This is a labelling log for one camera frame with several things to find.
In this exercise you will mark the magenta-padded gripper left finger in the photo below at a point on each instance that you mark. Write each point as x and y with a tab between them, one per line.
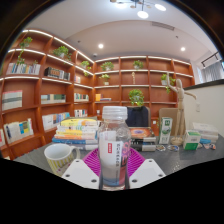
78	171

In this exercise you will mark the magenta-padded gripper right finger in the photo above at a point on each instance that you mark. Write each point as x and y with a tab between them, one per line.
148	171

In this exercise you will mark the clear plastic water bottle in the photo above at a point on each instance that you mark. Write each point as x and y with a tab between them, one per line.
113	150

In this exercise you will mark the yellow striped white mug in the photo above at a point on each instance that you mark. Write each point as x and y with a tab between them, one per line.
60	160

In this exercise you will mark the stack of dark books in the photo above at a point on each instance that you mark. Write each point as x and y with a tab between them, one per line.
143	138

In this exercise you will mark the stack of colourful books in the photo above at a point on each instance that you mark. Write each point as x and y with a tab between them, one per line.
76	131

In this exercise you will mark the tall green-white drink carton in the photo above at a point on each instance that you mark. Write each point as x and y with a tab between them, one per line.
165	130

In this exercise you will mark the small green-white box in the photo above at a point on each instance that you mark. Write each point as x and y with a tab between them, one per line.
191	140

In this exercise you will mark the dark office chair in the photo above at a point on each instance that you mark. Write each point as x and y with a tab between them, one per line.
138	116

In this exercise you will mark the brown cardboard box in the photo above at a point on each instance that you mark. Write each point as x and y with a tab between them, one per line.
166	112

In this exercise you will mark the wooden artist mannequin figure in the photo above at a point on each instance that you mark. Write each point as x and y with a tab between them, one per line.
180	100

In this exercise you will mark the orange wooden shelf unit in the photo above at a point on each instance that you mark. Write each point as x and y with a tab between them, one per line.
116	90

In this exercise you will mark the grey window curtain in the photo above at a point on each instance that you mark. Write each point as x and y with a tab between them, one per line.
213	71

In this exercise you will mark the round recessed ceiling light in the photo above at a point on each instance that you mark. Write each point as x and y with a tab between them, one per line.
100	46
182	48

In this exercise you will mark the ceiling air vent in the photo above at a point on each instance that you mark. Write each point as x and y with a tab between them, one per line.
162	26

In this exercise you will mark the branched globe ceiling lamp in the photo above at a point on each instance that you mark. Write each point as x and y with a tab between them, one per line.
141	8

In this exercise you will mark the white wall switch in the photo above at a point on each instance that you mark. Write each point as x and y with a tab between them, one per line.
198	106

